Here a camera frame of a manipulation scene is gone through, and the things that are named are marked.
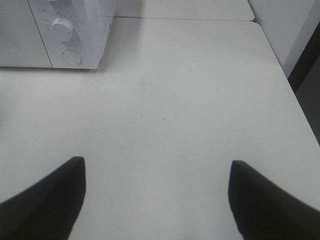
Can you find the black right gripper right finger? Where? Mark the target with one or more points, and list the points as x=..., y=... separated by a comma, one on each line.
x=264, y=211

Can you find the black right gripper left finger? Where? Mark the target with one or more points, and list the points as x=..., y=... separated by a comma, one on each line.
x=48, y=209

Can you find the round white door release button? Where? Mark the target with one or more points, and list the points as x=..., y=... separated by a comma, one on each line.
x=72, y=57

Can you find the white timer knob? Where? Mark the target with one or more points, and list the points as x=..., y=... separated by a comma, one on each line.
x=62, y=30

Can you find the white microwave oven body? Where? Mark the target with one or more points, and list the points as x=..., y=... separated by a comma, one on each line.
x=92, y=21

